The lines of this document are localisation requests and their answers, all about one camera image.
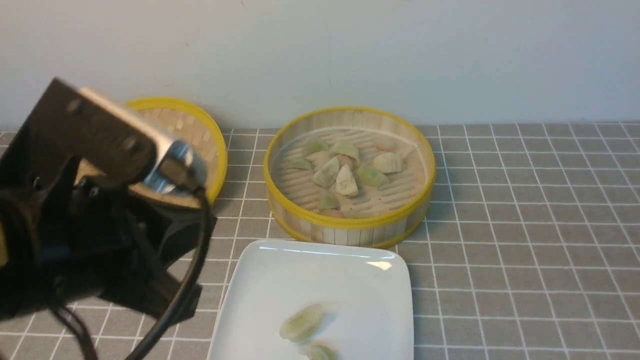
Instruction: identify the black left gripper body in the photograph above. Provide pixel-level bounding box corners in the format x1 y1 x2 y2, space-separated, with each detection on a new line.
1 125 202 321

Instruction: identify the white square ceramic plate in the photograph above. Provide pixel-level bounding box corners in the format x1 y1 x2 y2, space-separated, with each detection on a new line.
208 239 415 360

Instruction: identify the bamboo steamer lid yellow rim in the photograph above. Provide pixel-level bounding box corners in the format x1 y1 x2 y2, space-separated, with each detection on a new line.
126 96 229 205

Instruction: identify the small green dumpling far left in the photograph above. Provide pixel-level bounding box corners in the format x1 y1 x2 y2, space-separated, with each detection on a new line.
286 158 314 171

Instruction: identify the pale green dumpling centre left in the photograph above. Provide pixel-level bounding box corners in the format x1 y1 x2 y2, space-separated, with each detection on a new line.
312 156 341 189

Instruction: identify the pink dumpling front edge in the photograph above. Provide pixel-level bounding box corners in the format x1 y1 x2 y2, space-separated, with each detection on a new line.
318 208 345 219

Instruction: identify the white dumpling centre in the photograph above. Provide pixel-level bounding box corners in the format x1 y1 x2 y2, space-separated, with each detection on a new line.
334 164 359 198

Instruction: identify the white dumpling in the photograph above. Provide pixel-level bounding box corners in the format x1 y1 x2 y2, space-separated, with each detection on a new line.
334 164 359 198
372 152 406 174

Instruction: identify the pink dumpling centre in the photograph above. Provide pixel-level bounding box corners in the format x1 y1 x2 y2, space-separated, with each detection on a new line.
335 153 355 170

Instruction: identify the pink dumpling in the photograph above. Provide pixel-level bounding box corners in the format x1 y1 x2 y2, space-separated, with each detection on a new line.
373 143 398 152
335 153 355 170

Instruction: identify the bamboo steamer basket yellow rim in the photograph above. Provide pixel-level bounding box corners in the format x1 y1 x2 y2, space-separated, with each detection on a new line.
263 107 436 249

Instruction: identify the white dumpling right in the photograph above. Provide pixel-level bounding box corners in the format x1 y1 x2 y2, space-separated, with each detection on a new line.
372 152 406 174

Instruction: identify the pink dumpling back right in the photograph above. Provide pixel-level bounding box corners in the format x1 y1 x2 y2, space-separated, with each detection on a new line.
373 143 398 152

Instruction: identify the grey checked tablecloth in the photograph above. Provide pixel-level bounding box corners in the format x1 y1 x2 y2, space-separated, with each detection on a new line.
1 123 640 360

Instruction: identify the black camera cable left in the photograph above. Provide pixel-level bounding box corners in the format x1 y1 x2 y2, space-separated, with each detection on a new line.
50 165 213 360

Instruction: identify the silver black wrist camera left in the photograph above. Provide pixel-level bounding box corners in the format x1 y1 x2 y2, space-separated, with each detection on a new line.
23 77 208 195

